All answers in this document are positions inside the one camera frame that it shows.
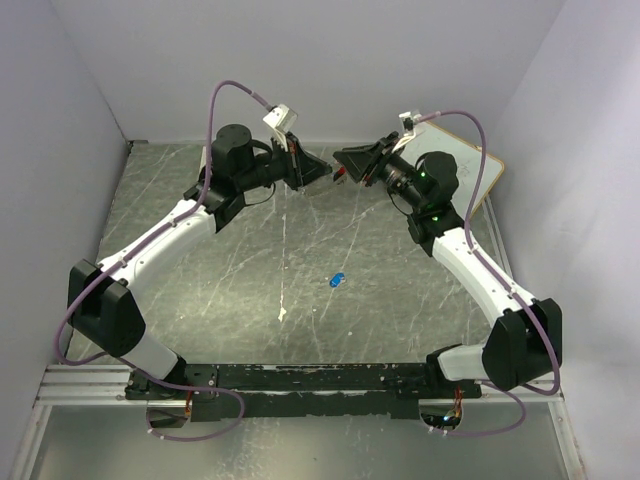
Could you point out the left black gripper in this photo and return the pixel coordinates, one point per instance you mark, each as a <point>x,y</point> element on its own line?
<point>302,167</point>

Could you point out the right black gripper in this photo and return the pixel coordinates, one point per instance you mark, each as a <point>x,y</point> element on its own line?
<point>367,159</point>

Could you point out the aluminium rail frame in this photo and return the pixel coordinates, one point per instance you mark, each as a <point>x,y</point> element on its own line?
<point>320,312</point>

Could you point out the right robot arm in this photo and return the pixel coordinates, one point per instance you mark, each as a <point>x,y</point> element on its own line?
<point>525,341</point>

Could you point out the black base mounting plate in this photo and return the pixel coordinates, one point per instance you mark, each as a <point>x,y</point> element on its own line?
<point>294,391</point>

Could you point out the yellow framed whiteboard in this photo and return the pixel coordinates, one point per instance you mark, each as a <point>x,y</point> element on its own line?
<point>468,159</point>

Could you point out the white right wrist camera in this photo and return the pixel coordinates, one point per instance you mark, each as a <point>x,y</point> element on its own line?
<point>411,128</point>

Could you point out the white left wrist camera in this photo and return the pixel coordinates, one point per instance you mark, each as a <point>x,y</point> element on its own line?
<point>280,119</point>

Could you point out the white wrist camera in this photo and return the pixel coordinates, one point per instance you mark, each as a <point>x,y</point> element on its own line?
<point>411,128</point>
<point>280,119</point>

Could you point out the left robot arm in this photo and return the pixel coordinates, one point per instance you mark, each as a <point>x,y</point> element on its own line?
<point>103,298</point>

